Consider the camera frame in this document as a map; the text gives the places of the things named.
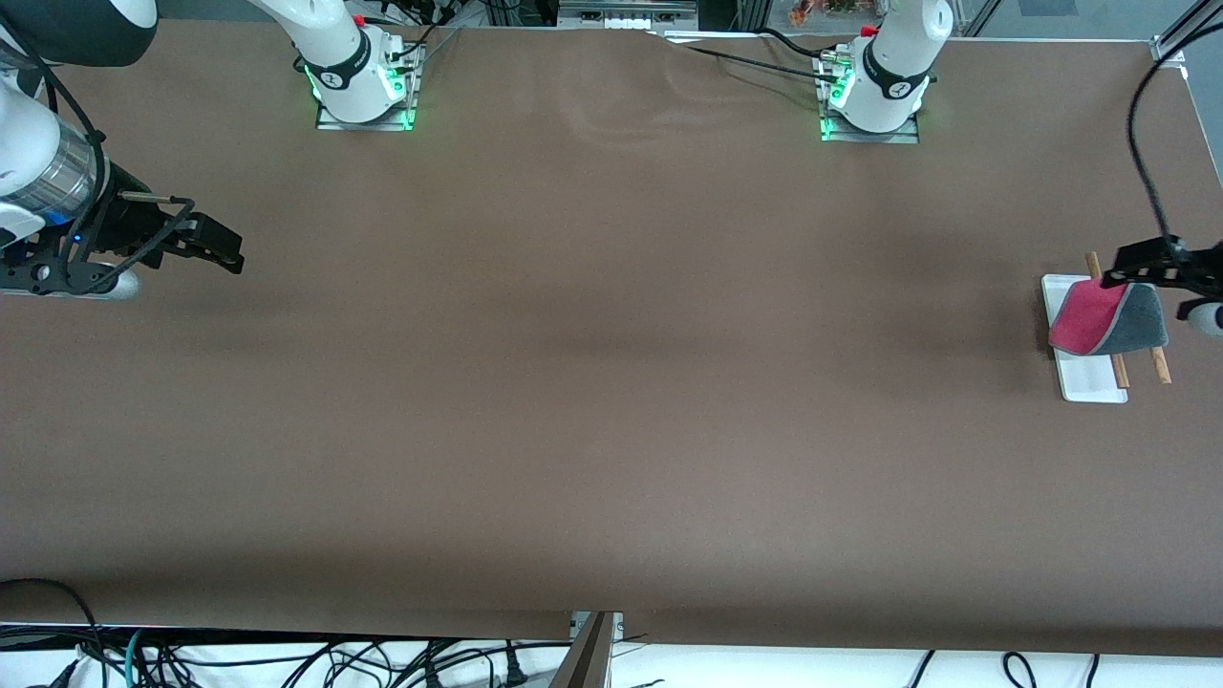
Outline colourful snack bags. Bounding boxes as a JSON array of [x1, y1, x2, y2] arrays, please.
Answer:
[[788, 0, 880, 28]]

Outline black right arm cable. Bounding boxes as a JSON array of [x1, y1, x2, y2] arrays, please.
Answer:
[[0, 5, 197, 292]]

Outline grey power strip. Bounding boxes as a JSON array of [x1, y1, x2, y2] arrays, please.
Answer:
[[557, 0, 700, 32]]

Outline metal table frame bracket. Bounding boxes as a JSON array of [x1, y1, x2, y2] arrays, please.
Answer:
[[549, 612, 627, 688]]

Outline black floor cable tangle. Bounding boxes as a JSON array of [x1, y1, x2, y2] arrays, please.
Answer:
[[143, 638, 574, 688]]

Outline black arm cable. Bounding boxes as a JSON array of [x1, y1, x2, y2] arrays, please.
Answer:
[[1126, 57, 1191, 254], [0, 5, 197, 292]]

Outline black cable on table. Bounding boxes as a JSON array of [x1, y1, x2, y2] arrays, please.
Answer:
[[659, 27, 847, 87]]

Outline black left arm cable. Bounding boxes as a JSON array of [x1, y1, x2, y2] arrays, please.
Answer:
[[1126, 57, 1191, 254]]

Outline aluminium frame corner profile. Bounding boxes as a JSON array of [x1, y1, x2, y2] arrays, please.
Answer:
[[1149, 0, 1223, 70]]

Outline black looped floor cable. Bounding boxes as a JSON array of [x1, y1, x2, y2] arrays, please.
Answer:
[[0, 578, 106, 688]]

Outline pink and grey towel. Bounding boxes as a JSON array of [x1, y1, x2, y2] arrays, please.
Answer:
[[1048, 280, 1169, 357]]

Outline white rack with wooden bars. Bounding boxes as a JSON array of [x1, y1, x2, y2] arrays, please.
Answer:
[[1041, 251, 1173, 404]]

